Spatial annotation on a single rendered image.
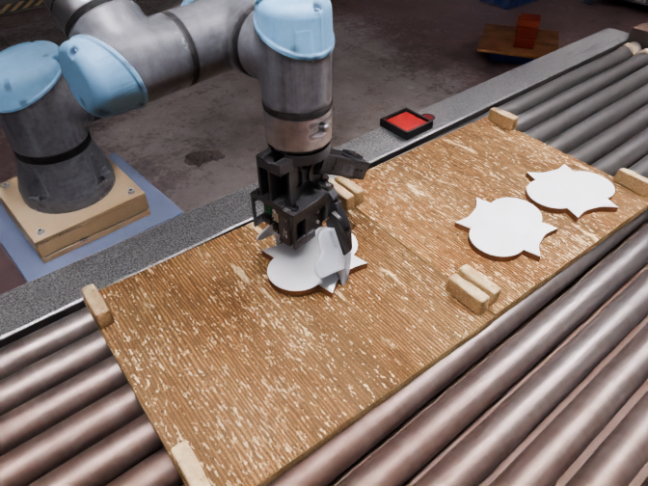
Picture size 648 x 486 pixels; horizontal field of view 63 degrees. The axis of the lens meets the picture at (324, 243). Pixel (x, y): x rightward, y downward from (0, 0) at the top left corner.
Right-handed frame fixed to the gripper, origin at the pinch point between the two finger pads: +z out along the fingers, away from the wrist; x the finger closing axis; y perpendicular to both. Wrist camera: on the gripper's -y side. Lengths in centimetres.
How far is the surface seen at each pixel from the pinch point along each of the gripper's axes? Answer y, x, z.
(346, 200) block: -12.0, -3.7, -1.6
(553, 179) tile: -40.1, 18.0, -0.2
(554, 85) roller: -82, 2, 3
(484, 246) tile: -17.6, 17.2, -0.3
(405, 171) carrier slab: -27.7, -3.0, 0.8
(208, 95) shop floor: -142, -210, 94
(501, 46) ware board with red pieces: -298, -98, 83
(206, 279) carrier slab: 11.9, -9.0, 0.8
